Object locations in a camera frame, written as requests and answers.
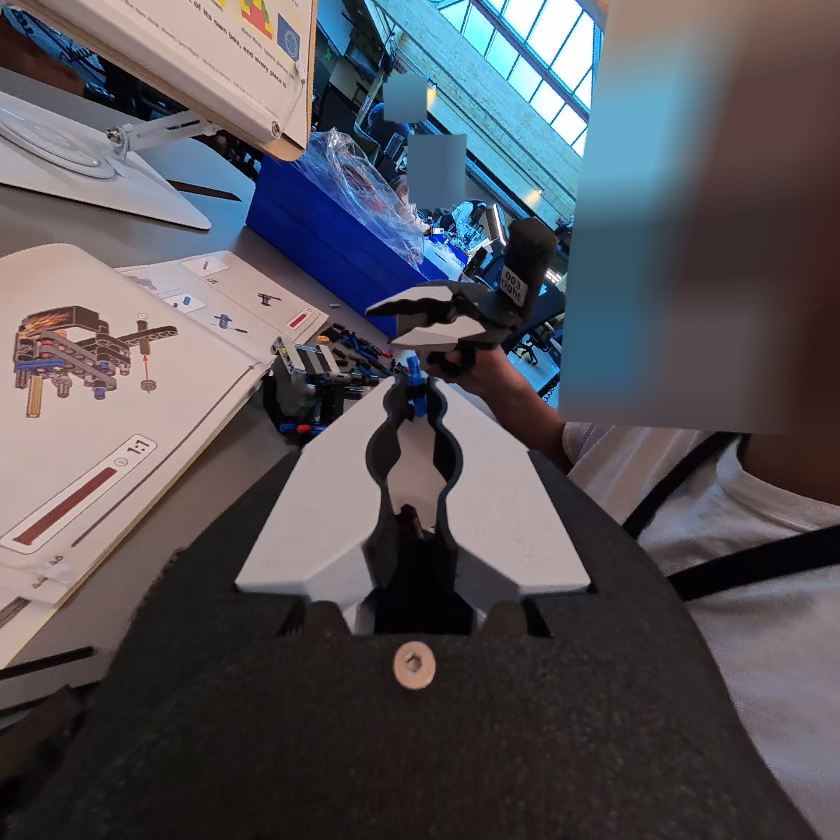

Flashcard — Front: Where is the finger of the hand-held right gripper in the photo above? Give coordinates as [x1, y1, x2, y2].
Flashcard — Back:
[389, 315, 501, 370]
[365, 281, 462, 321]

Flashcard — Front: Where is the pile of small lego pins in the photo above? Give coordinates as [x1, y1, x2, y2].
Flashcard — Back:
[315, 323, 398, 370]

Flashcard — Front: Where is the person's white t-shirt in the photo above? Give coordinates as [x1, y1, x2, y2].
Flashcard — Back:
[564, 420, 840, 840]

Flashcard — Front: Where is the person's right hand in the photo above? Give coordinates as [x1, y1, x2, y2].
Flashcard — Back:
[428, 344, 521, 398]

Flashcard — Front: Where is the instruction sheet on stand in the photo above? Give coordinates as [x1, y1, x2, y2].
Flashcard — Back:
[10, 0, 320, 161]

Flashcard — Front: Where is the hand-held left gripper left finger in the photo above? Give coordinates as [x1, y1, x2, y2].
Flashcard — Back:
[235, 377, 412, 608]

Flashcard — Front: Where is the person's right forearm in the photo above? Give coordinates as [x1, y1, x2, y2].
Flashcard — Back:
[482, 367, 572, 473]

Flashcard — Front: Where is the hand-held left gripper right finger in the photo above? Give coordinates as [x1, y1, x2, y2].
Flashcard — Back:
[423, 377, 592, 631]

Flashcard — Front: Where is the black lanyard strap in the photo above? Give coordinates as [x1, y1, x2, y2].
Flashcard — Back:
[620, 430, 840, 602]

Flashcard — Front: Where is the lego instruction booklet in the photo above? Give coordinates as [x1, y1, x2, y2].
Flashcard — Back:
[0, 243, 329, 667]

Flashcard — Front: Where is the long black lego axle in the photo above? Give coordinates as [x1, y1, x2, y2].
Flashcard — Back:
[0, 646, 94, 681]

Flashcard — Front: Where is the blue plastic storage bin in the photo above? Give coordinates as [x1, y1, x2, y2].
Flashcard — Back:
[246, 154, 454, 322]

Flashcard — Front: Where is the grey motor lego assembly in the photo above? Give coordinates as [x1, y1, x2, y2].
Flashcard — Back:
[262, 336, 395, 434]

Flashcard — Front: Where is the clear plastic bag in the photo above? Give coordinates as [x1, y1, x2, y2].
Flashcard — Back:
[308, 128, 431, 266]

